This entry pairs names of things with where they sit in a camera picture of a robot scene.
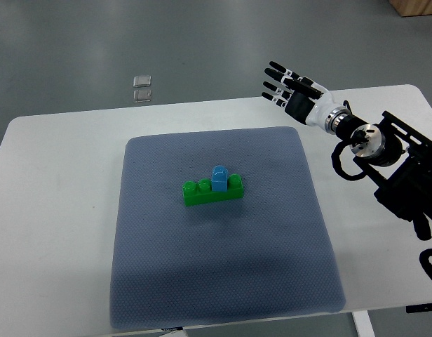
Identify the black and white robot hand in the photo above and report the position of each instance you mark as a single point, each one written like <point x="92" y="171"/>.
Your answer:
<point x="300" y="97"/>

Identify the blue toy block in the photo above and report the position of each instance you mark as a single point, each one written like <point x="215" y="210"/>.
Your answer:
<point x="219" y="178"/>

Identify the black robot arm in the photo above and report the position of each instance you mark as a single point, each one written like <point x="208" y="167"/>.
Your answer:
<point x="395" y="156"/>

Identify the green four-stud toy block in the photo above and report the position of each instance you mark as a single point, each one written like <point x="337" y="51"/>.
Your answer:
<point x="201" y="192"/>

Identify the wooden furniture corner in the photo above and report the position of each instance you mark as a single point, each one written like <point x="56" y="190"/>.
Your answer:
<point x="408" y="8"/>

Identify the blue-grey textured mat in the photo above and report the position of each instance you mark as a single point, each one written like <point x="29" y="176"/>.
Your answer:
<point x="267" y="254"/>

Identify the upper metal floor plate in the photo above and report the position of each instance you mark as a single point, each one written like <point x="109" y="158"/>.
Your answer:
<point x="141" y="81"/>

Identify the white table leg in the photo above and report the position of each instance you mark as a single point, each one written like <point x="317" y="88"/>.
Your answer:
<point x="363" y="324"/>

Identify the black table control panel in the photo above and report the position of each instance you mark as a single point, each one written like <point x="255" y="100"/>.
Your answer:
<point x="427" y="307"/>

